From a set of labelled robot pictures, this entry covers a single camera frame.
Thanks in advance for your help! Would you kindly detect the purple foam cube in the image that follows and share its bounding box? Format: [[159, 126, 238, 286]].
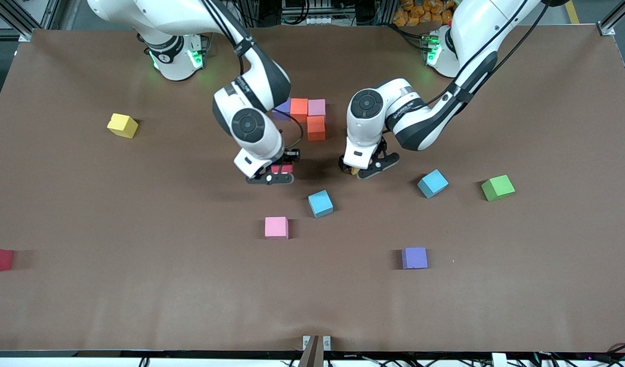
[[273, 98, 293, 121], [401, 247, 428, 270]]

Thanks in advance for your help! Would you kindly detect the blue foam cube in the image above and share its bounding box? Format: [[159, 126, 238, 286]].
[[307, 190, 334, 219], [417, 169, 450, 199]]

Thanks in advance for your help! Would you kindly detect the green foam cube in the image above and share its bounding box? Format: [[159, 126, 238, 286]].
[[481, 174, 516, 202]]

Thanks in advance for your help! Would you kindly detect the brown table cover sheet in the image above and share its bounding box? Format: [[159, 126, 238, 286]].
[[0, 24, 625, 353]]

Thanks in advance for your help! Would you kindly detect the white power strip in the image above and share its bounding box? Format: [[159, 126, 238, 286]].
[[283, 14, 344, 26]]

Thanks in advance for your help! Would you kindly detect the orange fruit net bag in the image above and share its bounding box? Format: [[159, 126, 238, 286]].
[[393, 0, 457, 27]]

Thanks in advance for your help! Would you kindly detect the silver metal mounting bracket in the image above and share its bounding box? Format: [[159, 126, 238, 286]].
[[302, 335, 331, 352]]

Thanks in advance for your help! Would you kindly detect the brown tapered post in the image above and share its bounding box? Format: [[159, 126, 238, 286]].
[[298, 335, 325, 367]]

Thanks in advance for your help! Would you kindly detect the aluminium frame profile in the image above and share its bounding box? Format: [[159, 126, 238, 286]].
[[596, 0, 625, 36], [0, 0, 63, 42]]

